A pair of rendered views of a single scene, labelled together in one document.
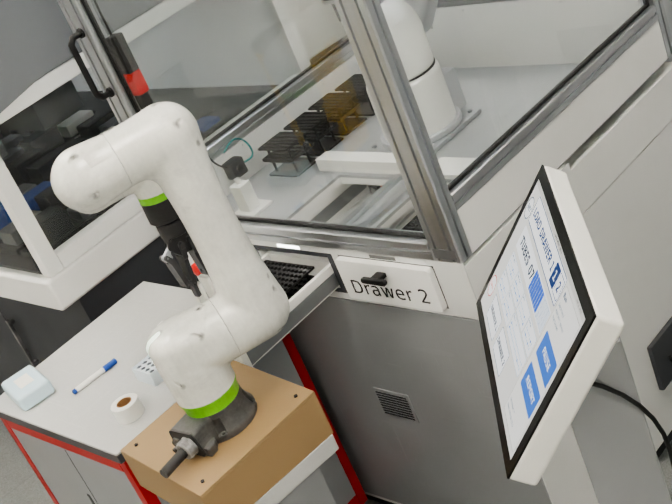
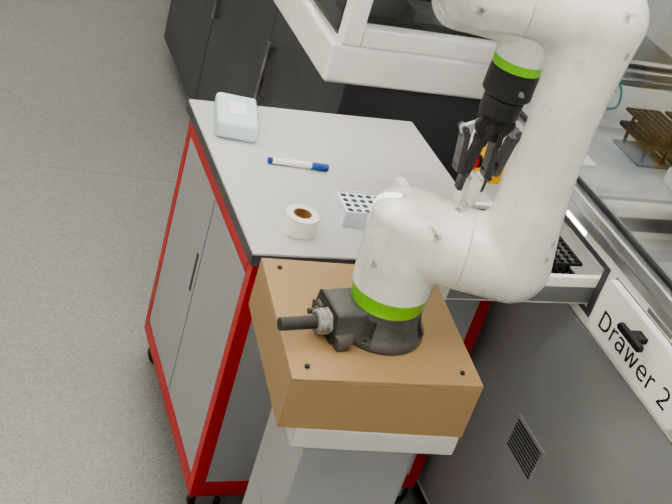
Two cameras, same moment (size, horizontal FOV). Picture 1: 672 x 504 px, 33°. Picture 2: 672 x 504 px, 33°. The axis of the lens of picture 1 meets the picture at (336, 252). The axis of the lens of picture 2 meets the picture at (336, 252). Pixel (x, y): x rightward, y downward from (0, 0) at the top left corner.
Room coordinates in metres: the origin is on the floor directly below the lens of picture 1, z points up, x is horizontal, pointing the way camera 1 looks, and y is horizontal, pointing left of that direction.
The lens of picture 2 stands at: (0.49, 0.19, 1.90)
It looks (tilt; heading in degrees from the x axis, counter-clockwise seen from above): 31 degrees down; 10
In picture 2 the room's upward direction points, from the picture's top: 18 degrees clockwise
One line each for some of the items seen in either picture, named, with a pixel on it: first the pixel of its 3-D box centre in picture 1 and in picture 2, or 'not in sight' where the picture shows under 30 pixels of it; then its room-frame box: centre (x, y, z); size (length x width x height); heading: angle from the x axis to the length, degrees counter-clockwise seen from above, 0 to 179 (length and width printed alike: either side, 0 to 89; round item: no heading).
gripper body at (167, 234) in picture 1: (178, 234); (496, 117); (2.42, 0.31, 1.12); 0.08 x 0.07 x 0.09; 127
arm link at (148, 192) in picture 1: (142, 169); (526, 29); (2.42, 0.32, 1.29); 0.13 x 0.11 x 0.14; 101
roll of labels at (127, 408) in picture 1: (127, 408); (300, 221); (2.37, 0.60, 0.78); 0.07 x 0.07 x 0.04
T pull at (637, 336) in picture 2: (377, 278); (635, 337); (2.24, -0.06, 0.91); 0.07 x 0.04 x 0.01; 37
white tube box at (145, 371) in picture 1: (162, 362); (366, 210); (2.52, 0.51, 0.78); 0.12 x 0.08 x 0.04; 125
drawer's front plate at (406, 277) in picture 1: (389, 283); (640, 351); (2.26, -0.08, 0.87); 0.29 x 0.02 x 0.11; 37
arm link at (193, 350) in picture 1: (197, 358); (410, 251); (2.01, 0.34, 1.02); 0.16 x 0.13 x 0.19; 101
